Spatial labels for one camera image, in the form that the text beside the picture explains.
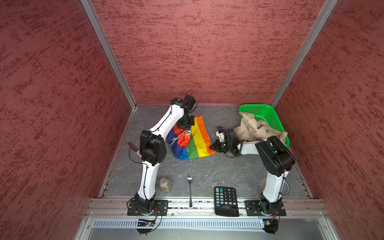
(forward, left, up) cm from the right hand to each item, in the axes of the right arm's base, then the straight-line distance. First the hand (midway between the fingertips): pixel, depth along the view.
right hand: (209, 149), depth 96 cm
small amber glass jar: (-24, +25, +10) cm, 36 cm away
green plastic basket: (+27, -44, +5) cm, 52 cm away
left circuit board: (-38, +35, -2) cm, 52 cm away
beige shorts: (+6, -26, +13) cm, 30 cm away
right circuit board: (-41, -27, -2) cm, 49 cm away
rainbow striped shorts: (+4, +9, +3) cm, 10 cm away
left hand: (+6, +13, +13) cm, 20 cm away
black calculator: (-31, -6, +2) cm, 32 cm away
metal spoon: (-19, +13, +1) cm, 23 cm away
